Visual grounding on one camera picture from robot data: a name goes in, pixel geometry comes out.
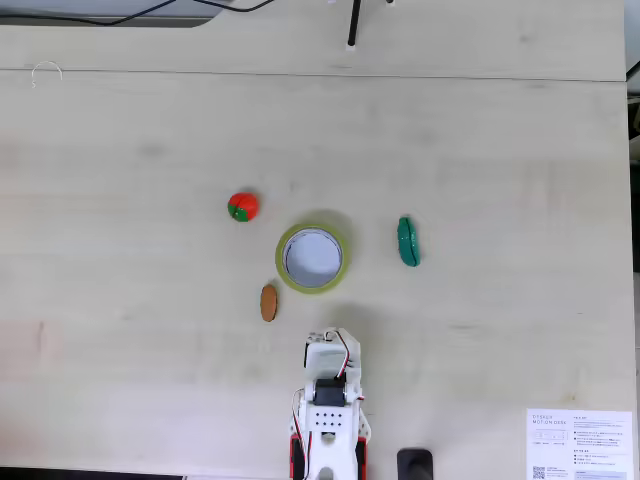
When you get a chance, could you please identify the green toy cucumber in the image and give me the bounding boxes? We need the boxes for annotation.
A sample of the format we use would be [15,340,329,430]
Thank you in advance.
[397,215,422,268]

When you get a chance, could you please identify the yellow-green tape roll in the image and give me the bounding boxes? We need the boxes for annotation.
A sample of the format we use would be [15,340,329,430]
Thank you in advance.
[274,222,351,295]

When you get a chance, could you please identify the orange toy carrot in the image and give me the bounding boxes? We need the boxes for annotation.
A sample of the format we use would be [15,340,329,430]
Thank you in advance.
[259,283,279,323]

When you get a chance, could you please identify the black desk clamp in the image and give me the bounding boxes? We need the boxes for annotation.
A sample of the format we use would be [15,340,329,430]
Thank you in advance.
[396,448,434,480]

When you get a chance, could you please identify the red green toy tomato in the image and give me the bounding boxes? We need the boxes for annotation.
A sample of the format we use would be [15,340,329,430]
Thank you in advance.
[227,191,260,223]

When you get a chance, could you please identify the white printed paper sheet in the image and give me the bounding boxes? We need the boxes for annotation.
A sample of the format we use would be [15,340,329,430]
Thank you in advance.
[526,408,634,480]

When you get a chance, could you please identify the black stand pole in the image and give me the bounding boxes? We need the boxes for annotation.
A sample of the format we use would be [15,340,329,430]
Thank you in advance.
[344,0,363,54]

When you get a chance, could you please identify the grey mat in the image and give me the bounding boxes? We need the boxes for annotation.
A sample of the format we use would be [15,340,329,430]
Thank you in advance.
[0,9,217,29]

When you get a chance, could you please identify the black cable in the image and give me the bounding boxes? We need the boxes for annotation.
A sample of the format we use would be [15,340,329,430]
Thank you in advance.
[0,0,275,27]

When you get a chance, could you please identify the thin white wire hook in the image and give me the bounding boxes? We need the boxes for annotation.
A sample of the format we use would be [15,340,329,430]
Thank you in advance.
[30,60,64,90]

